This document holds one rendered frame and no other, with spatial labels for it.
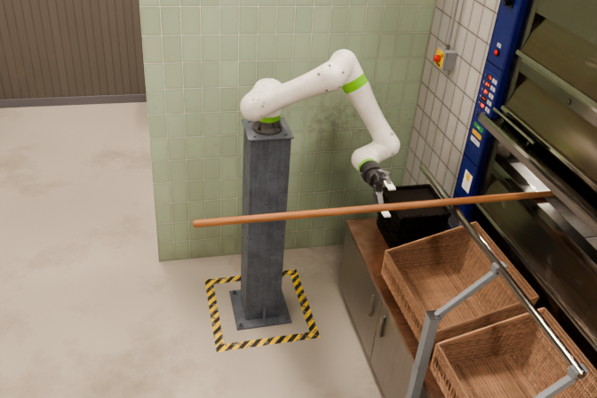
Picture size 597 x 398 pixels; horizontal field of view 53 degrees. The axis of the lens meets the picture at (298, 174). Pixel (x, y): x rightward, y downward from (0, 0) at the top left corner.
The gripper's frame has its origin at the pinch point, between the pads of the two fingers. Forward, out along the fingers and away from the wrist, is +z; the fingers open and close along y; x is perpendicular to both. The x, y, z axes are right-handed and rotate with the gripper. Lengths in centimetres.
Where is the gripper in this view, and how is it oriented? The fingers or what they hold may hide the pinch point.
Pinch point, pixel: (389, 202)
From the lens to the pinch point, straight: 249.5
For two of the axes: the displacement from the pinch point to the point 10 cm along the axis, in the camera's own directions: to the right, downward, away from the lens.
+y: -0.6, 8.5, 5.3
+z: 2.2, 5.3, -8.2
